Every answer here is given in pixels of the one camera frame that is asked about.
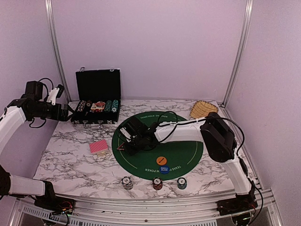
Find right aluminium frame post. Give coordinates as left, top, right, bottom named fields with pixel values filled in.
left=222, top=0, right=254, bottom=107

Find green chips row in case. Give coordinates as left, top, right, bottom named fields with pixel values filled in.
left=104, top=100, right=112, bottom=113

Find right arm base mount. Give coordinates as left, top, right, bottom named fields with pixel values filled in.
left=216, top=198, right=258, bottom=216

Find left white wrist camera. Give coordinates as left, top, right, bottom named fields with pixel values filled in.
left=46, top=84, right=64, bottom=105

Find orange big blind button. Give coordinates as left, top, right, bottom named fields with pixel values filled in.
left=156, top=156, right=167, bottom=166

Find red playing card deck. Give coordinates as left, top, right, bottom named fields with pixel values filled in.
left=89, top=139, right=110, bottom=158

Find black triangular dealer button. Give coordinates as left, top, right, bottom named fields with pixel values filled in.
left=117, top=144, right=125, bottom=151

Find brown chips in case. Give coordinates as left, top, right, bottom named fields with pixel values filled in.
left=86, top=100, right=92, bottom=108

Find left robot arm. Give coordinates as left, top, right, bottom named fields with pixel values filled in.
left=0, top=79, right=75, bottom=212

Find teal chips row in case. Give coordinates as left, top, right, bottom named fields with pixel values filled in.
left=111, top=100, right=119, bottom=113

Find round green poker mat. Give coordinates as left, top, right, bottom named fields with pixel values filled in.
left=111, top=119, right=204, bottom=180

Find woven bamboo tray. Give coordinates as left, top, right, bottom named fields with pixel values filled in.
left=190, top=100, right=219, bottom=119

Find beige blue chips in case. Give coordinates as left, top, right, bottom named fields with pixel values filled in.
left=76, top=100, right=86, bottom=112

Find red black chip stack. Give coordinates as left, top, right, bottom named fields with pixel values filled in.
left=152, top=178, right=163, bottom=190

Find card deck in case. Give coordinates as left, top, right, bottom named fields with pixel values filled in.
left=90, top=101, right=105, bottom=113

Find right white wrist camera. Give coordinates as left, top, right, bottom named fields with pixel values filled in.
left=119, top=127, right=132, bottom=143

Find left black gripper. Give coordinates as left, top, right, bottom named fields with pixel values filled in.
left=31, top=102, right=75, bottom=121

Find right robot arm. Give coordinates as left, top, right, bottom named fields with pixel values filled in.
left=118, top=112, right=255, bottom=211

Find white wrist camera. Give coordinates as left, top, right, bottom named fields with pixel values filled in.
left=46, top=84, right=64, bottom=105
left=119, top=127, right=132, bottom=143

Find teal chip stack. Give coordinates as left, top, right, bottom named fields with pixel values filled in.
left=177, top=177, right=187, bottom=190

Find black poker chip case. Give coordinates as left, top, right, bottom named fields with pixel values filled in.
left=71, top=69, right=121, bottom=125

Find blue small blind button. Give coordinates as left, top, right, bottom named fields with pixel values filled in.
left=159, top=165, right=170, bottom=174

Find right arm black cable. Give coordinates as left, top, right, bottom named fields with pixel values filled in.
left=141, top=110, right=265, bottom=219

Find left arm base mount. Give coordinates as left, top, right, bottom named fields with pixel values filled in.
left=34, top=197, right=75, bottom=215

